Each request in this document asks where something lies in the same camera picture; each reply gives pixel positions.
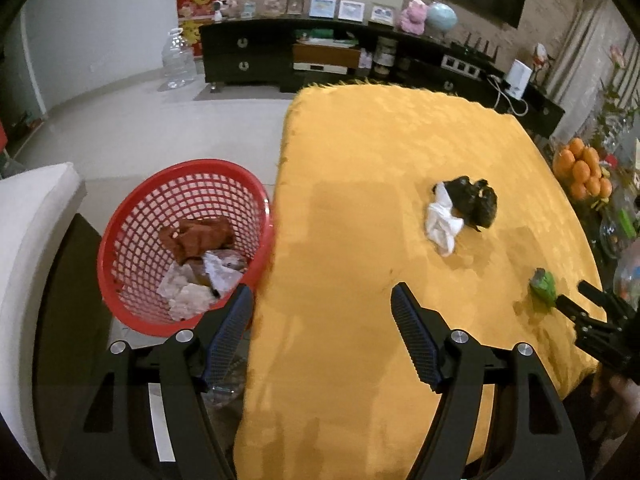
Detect glass fruit bowl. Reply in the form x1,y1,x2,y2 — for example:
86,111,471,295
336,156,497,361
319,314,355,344
552,152,613,207

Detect black router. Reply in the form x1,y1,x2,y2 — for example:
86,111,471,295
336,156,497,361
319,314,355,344
450,32,501,63

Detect pink plush toy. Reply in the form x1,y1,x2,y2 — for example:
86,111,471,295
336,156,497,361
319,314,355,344
400,0,431,35

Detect black television cabinet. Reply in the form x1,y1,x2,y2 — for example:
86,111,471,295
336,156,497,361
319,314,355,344
200,15,566,138

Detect pile of oranges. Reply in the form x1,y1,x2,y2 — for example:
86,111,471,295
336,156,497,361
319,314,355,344
557,137,613,201

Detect white upright device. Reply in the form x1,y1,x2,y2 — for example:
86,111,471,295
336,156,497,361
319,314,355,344
507,59,532,98

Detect red plastic basket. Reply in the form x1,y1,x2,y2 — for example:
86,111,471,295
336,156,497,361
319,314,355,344
97,159,276,337

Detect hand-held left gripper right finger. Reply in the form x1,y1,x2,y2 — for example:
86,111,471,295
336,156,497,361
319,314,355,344
390,282,586,480

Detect brown and white box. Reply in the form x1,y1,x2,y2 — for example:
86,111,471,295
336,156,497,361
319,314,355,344
292,42,361,78

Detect yellow tablecloth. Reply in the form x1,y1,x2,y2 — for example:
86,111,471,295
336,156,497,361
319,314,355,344
232,82,608,480

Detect striped curtain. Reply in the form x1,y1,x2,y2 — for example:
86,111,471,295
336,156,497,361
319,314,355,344
547,0,636,151

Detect red and white figurine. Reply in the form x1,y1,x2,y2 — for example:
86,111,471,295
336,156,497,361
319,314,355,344
532,42,553,83

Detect brown cloth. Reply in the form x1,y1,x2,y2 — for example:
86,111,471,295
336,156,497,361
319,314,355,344
160,216,236,264

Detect person's right hand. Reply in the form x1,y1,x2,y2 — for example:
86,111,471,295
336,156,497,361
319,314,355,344
592,367,640,441

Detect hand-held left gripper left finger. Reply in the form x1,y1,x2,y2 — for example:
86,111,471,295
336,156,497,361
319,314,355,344
60,284,255,480

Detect white socket panel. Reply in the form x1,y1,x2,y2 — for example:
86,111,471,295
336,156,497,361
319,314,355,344
440,54,483,77

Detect flower stems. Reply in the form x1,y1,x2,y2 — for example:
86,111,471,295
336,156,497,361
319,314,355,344
597,42,636,126

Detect green cloth bundle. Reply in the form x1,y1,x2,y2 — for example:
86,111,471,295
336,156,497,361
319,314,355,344
295,30,358,48

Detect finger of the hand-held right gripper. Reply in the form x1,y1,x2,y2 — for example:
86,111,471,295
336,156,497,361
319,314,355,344
577,280,628,321
556,294,596,328

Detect white cable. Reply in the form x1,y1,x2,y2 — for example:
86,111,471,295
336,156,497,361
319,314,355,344
487,74,528,117

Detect stack of round jars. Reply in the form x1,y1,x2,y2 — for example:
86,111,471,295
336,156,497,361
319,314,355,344
374,37,398,78

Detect clear printed plastic bag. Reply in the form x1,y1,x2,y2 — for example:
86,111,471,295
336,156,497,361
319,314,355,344
202,250,248,296

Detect large glass goblet bowl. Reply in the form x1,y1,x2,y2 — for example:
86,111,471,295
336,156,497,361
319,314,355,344
612,250,640,306

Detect white sock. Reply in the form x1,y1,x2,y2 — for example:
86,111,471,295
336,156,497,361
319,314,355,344
425,183,463,257

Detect pale green globe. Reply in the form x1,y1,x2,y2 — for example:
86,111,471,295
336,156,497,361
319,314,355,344
425,2,458,38

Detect white cloth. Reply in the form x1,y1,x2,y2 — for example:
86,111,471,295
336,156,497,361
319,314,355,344
159,262,218,321

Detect round glass bowl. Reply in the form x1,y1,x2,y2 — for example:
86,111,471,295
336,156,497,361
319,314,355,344
600,205,638,258

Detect large clear water jug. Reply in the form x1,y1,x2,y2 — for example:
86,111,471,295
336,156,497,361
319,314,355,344
161,27,197,90

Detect dark green cloth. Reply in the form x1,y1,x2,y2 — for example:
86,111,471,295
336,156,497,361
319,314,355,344
433,176,498,232

